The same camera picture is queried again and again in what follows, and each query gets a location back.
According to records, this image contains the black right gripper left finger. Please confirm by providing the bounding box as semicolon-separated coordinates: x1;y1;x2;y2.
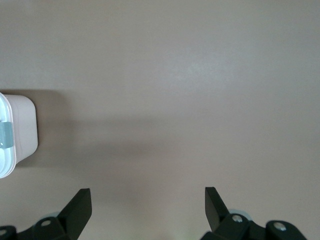
0;187;93;240

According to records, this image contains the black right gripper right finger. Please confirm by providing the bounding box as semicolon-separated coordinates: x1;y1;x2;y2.
199;186;308;240

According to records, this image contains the white box lid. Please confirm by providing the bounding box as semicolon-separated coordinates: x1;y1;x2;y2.
0;92;17;179

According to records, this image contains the gray lid latch clip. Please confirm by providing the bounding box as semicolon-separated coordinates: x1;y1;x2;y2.
0;122;14;149

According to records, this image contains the pink plastic box base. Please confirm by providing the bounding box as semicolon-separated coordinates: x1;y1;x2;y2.
3;94;39;166

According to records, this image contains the brown table mat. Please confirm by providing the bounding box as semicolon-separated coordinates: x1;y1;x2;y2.
0;0;320;240

